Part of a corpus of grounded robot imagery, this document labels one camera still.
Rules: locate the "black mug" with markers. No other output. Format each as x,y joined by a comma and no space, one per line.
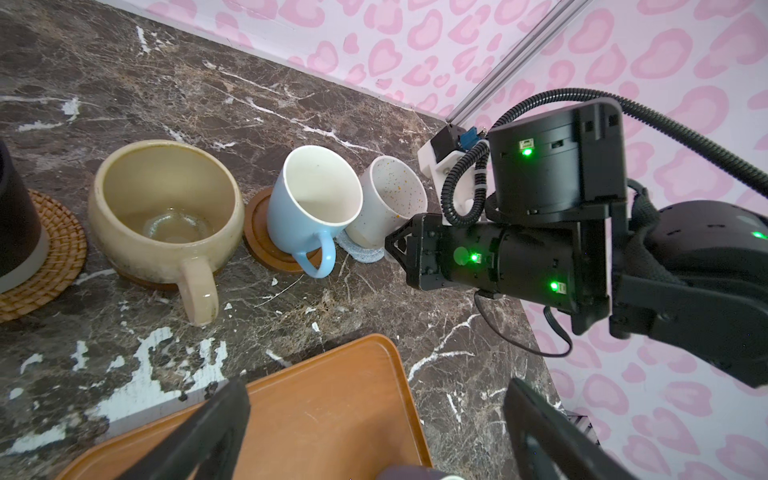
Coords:
24,241

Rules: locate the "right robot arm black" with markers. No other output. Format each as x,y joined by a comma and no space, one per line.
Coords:
692,275

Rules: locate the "brown coaster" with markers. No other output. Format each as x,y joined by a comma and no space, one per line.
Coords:
148,284
261,240

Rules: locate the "orange serving tray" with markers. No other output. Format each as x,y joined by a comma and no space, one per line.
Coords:
345,414

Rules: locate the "grey round coaster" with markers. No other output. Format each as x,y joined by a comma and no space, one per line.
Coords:
357,252

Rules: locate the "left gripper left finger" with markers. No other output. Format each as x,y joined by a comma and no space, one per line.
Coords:
206,446

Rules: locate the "white mug blue handle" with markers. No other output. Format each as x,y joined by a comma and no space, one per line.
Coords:
316,196

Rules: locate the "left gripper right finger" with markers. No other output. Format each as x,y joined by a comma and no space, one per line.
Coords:
547,446

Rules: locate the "right corner aluminium post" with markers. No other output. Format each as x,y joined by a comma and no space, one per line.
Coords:
546,30

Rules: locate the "white mug purple handle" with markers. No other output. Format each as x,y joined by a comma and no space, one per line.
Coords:
392,194

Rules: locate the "cream yellow mug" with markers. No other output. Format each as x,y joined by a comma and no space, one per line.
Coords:
168,212

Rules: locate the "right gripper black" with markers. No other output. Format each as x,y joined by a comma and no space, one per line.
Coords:
560,180

